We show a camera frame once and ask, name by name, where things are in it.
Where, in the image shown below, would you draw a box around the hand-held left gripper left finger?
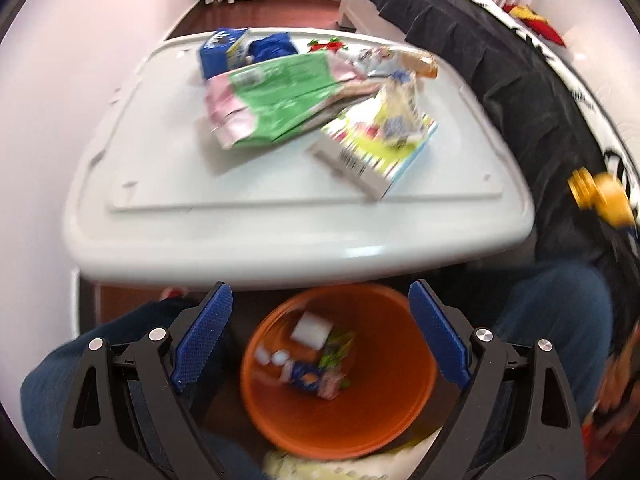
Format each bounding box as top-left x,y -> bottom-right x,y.
57,282 -> 233,480

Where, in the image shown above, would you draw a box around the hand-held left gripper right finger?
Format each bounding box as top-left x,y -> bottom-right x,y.
409,280 -> 586,480

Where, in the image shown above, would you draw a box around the white paper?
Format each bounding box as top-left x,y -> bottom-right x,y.
255,344 -> 292,367

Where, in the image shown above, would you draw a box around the white foam piece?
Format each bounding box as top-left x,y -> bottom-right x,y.
291,311 -> 333,350

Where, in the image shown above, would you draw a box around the blue white packet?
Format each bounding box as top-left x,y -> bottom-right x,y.
280,357 -> 351,401

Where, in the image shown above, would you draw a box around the orange plastic bin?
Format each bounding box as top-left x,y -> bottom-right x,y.
240,284 -> 438,461

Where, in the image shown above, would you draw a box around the yellow green cardboard box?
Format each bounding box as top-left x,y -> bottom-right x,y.
306,97 -> 440,200

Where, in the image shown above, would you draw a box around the clear plastic wrapper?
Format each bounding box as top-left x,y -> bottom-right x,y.
372,72 -> 426,148

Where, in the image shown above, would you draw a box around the green pink plastic bag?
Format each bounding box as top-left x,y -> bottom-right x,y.
202,52 -> 381,150

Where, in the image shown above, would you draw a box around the orange white snack bag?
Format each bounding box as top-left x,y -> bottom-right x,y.
350,46 -> 440,81

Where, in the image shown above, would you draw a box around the blue tissue pack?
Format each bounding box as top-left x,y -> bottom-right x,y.
199,27 -> 252,78

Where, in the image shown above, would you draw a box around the blue wrapper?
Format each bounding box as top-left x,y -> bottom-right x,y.
247,34 -> 297,63

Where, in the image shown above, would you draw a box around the red green small wrapper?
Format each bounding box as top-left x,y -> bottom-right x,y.
306,37 -> 348,53

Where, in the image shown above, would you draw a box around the person's right hand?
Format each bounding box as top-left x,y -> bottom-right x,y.
595,330 -> 640,428

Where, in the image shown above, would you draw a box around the person's legs in jeans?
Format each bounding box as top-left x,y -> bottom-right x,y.
20,297 -> 266,480

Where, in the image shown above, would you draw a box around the grey plastic storage lid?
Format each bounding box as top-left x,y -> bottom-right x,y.
62,27 -> 536,291

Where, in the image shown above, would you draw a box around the pale plastic bag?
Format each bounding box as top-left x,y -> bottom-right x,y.
262,430 -> 441,480

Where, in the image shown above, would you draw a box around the bed with black skirt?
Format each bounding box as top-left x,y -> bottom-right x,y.
337,0 -> 640,321

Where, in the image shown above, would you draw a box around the white black printed blanket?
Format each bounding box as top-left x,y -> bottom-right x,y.
450,0 -> 640,231

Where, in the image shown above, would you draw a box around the red yellow pillow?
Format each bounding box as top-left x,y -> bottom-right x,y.
502,4 -> 568,48

